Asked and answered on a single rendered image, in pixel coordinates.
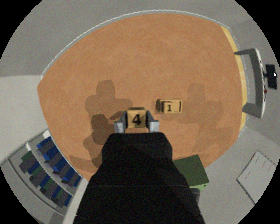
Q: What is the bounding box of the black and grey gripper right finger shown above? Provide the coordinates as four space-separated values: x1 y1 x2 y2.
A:
146 110 159 133

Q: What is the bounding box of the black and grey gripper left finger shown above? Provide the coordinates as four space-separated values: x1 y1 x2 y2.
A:
114 111 128 133

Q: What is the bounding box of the tan open-top tray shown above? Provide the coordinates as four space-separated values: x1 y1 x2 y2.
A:
159 99 182 113

